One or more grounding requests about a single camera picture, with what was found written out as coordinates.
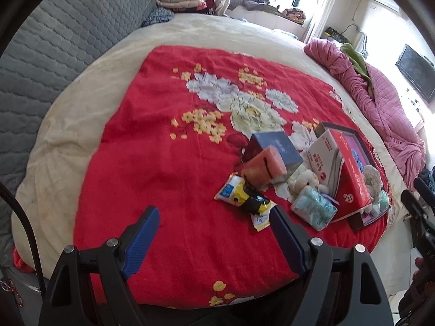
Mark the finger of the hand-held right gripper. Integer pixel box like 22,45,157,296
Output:
412,176,435,204
401,189,435,226

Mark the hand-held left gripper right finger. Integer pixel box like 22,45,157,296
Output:
268,205,395,326

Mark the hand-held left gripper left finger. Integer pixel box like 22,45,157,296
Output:
38,205,160,326

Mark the green item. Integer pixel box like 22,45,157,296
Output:
375,189,391,211

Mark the plastic tissue pack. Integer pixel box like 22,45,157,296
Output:
290,186,338,231

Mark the white floral fabric pouch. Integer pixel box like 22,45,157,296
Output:
362,165,383,198

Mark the dark framed tray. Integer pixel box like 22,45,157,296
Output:
314,121,391,230

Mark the cream teddy bear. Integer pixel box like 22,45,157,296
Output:
275,168,330,204

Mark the white blue yellow packet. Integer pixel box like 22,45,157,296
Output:
223,173,277,232

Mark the pink soft packet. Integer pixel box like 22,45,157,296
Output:
241,145,288,191

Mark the red cardboard carton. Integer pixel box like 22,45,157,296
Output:
302,129,374,225

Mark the pink quilt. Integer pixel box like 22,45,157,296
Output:
303,38,427,191

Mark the pink book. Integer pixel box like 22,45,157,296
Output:
345,134,374,167

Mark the dark blue box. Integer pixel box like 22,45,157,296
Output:
242,131,304,179

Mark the red floral blanket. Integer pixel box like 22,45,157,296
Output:
73,45,391,309

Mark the red cloth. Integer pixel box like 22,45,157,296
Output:
12,246,35,274

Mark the green cloth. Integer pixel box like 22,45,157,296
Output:
340,42,374,96

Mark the cream bedspread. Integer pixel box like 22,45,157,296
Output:
10,14,408,279

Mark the dark floral cushion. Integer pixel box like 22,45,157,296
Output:
282,7,306,24

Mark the grey quilted headboard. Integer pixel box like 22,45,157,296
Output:
0,0,160,269

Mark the dark patterned pillow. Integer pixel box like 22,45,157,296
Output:
141,7,175,28

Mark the pile of clothes on windowsill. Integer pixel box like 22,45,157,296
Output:
231,0,282,14

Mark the black wall television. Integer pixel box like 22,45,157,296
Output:
395,43,435,104

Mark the black cable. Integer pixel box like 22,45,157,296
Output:
0,181,48,293

